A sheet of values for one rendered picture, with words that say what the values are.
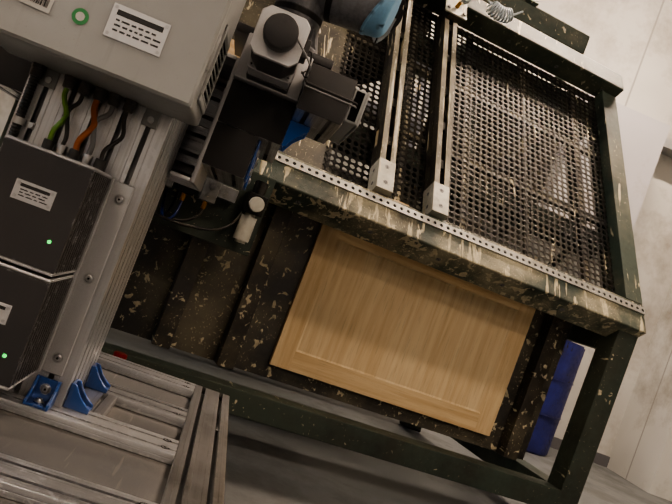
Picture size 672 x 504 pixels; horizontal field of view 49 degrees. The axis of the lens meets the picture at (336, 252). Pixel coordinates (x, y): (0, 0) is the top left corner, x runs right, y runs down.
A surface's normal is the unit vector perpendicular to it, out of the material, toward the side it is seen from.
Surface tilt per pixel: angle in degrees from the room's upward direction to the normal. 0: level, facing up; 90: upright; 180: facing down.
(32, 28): 89
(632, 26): 90
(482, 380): 90
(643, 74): 90
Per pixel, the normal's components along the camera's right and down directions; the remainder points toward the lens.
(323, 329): 0.29, 0.07
